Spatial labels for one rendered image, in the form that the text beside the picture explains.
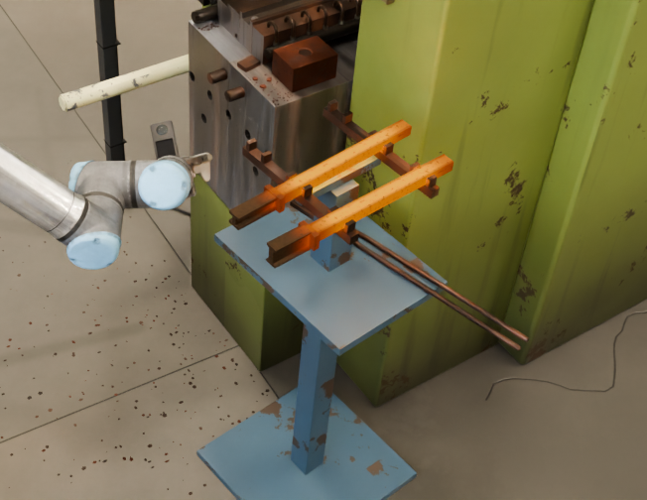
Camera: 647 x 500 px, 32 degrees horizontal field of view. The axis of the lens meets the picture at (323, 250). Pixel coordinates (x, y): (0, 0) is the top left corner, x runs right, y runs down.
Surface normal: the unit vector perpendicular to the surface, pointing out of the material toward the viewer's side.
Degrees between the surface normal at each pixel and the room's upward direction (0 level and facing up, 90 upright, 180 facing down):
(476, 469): 0
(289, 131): 90
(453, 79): 90
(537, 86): 90
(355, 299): 0
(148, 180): 54
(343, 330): 0
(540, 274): 90
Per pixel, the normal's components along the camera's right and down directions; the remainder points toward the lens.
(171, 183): 0.15, 0.16
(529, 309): -0.82, 0.36
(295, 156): 0.57, 0.61
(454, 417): 0.07, -0.71
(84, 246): 0.11, 0.75
